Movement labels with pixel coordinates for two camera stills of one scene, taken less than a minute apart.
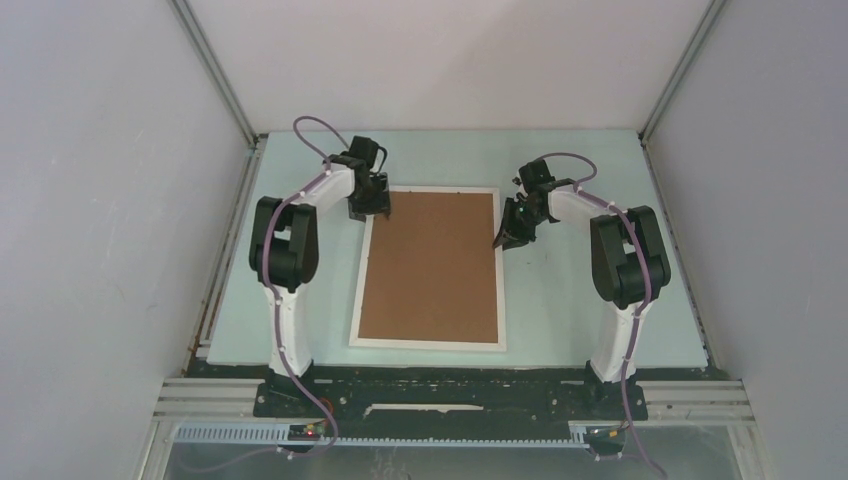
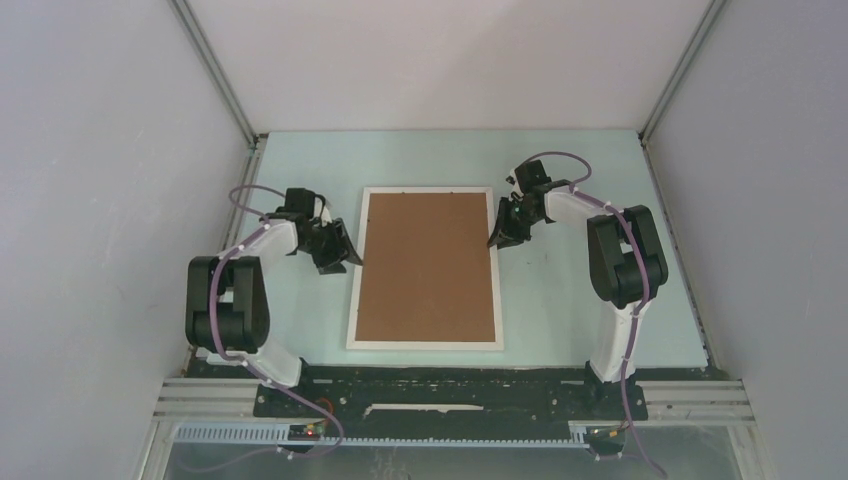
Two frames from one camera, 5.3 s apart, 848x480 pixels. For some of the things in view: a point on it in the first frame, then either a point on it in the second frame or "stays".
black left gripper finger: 380,194 → 350,255
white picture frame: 500,345 stays
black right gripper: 510,237 stays
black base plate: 447,402 stays
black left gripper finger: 359,210 → 334,267
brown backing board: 431,272 stays
